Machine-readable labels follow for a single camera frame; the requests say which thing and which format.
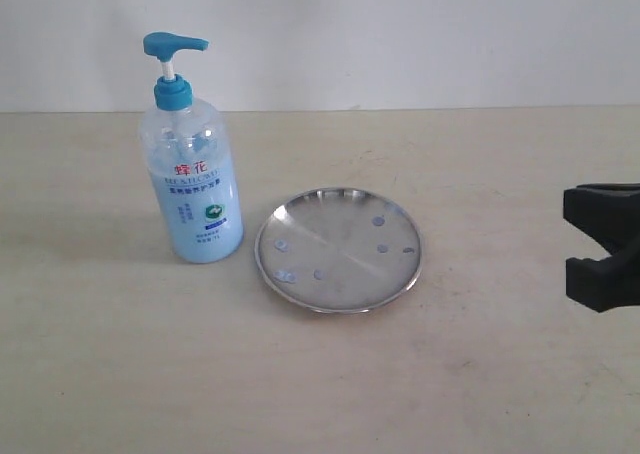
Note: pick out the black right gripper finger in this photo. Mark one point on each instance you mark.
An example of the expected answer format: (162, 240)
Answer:
(606, 284)
(607, 213)

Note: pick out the blue pump lotion bottle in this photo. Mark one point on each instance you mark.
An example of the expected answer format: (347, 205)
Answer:
(189, 160)

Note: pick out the round stainless steel plate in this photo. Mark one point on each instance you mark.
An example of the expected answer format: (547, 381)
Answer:
(339, 250)

